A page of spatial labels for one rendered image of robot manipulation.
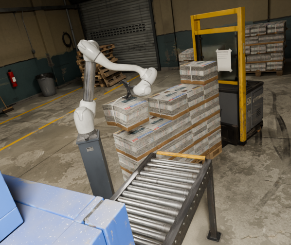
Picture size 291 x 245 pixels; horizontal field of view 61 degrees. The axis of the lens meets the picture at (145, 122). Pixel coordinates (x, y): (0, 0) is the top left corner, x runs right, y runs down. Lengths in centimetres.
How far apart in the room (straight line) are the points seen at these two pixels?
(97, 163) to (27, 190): 172
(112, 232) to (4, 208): 21
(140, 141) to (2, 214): 202
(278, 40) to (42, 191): 697
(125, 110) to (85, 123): 37
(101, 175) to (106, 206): 191
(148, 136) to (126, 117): 37
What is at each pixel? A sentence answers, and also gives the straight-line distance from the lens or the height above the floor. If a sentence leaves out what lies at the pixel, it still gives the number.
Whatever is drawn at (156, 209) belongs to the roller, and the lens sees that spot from 166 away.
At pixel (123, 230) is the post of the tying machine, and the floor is 150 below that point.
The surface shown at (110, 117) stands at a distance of 252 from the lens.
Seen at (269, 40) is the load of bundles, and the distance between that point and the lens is 730.
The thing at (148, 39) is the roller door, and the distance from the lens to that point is 996.
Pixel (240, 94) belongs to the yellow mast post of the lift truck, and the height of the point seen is 80.
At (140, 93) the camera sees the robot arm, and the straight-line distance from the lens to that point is 216.
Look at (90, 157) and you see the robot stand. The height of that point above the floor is 82.
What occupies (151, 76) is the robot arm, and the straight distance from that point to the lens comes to 223.
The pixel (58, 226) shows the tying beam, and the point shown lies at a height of 155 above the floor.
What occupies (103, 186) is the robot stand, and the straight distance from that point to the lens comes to 252.
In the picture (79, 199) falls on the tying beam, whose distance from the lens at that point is 59.
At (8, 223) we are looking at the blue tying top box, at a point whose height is 157.
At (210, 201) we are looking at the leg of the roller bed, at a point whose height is 42.
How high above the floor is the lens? 189
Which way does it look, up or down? 22 degrees down
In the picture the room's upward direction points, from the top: 10 degrees counter-clockwise
